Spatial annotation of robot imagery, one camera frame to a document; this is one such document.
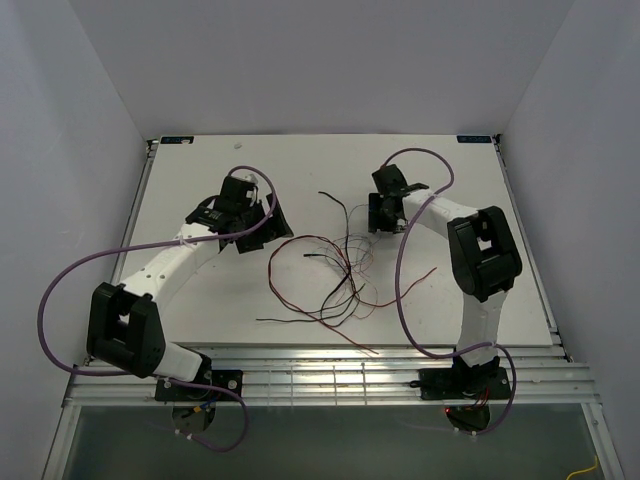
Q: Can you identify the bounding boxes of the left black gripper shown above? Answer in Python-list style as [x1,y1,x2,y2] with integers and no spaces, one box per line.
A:
[236,193,292,254]

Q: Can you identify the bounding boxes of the red black paired wire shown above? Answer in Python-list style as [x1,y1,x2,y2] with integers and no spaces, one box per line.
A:
[267,234,438,356]

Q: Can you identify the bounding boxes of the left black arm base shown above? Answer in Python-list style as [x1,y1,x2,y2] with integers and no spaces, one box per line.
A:
[154,370,244,434]

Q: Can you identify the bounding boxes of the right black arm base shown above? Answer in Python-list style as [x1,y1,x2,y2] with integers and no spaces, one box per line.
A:
[409,367,514,435]

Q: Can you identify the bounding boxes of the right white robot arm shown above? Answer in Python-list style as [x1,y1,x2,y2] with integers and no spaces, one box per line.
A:
[368,165,522,400]

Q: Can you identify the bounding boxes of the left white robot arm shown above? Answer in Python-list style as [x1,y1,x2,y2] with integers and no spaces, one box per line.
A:
[86,175,293,400]

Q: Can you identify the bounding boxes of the right blue corner label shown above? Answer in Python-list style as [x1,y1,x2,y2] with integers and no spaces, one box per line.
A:
[456,135,494,144]

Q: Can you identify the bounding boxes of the blue corner label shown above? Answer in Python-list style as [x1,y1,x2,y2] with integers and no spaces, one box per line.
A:
[160,136,194,145]
[456,135,494,144]

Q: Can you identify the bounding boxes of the left blue corner label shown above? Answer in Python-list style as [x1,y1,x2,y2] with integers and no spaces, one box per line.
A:
[160,136,194,145]

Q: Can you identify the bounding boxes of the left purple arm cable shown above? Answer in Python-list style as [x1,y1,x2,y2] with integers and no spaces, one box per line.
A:
[38,165,278,452]

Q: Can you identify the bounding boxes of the aluminium rail frame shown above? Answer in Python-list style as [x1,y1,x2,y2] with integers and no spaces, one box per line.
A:
[42,134,626,480]

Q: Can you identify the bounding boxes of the yellow wire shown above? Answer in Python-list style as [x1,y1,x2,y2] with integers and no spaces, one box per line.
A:
[567,455,599,480]

